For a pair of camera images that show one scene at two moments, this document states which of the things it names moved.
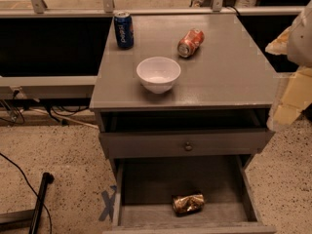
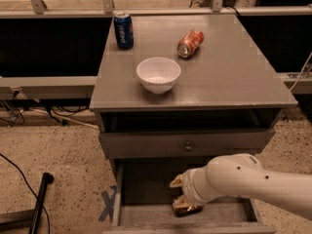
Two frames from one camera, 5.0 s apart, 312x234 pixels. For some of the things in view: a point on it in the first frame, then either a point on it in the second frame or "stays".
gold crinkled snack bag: (187, 205) stays
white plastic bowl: (158, 73) stays
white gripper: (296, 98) → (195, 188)
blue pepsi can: (124, 29) stays
